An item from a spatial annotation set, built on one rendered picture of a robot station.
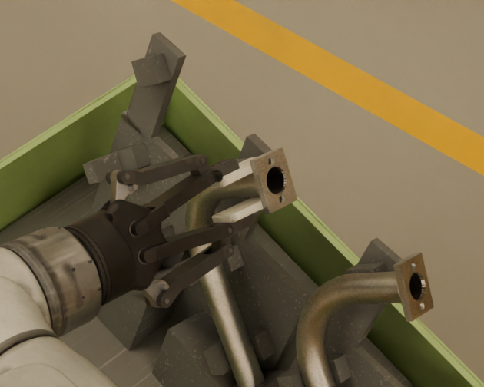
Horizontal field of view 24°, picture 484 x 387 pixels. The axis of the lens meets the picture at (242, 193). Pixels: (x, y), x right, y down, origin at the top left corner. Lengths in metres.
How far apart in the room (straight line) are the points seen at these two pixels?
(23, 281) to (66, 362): 0.10
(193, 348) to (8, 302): 0.44
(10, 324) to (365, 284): 0.37
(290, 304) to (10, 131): 1.49
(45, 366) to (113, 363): 0.55
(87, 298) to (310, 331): 0.29
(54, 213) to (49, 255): 0.55
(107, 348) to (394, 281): 0.44
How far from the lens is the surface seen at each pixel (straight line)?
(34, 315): 0.87
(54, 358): 0.82
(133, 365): 1.35
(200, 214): 1.16
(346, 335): 1.17
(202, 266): 1.03
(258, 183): 1.07
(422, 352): 1.29
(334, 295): 1.09
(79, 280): 0.92
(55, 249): 0.92
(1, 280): 0.88
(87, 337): 1.37
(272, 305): 1.21
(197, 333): 1.29
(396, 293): 1.05
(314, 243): 1.34
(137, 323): 1.32
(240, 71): 2.63
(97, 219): 0.96
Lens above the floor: 2.09
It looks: 59 degrees down
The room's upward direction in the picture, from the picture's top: straight up
